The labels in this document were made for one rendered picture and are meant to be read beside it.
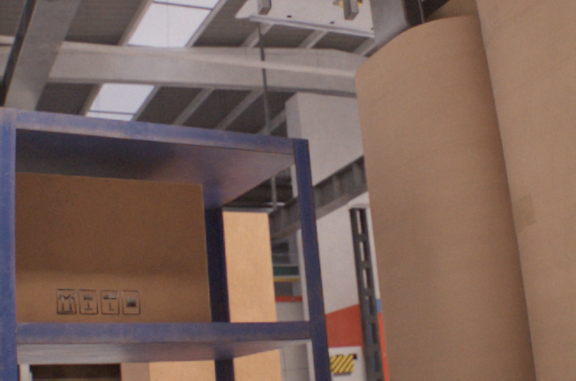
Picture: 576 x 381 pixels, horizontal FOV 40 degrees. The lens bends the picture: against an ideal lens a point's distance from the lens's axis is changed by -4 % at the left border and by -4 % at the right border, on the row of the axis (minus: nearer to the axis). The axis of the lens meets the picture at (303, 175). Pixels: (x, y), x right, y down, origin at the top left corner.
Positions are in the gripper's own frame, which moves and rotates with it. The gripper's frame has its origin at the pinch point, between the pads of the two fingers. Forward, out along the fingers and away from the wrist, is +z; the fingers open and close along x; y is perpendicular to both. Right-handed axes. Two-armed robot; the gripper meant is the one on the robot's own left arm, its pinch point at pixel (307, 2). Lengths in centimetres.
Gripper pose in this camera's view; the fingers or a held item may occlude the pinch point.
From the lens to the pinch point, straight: 122.4
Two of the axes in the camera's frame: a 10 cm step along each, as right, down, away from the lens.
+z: 0.9, 9.6, -2.8
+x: 9.5, 0.0, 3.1
